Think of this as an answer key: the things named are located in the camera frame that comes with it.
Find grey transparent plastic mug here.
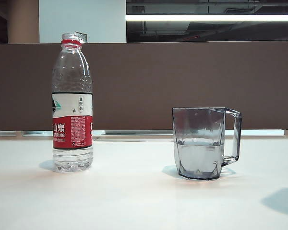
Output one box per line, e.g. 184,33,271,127
171,106,243,181

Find clear red-label water bottle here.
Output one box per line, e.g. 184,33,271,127
50,33,94,173

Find brown desk partition panel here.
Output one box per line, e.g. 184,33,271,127
0,42,288,132

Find tan round column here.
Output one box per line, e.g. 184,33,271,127
7,0,40,44

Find white ceiling light strip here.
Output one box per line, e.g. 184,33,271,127
125,14,288,22

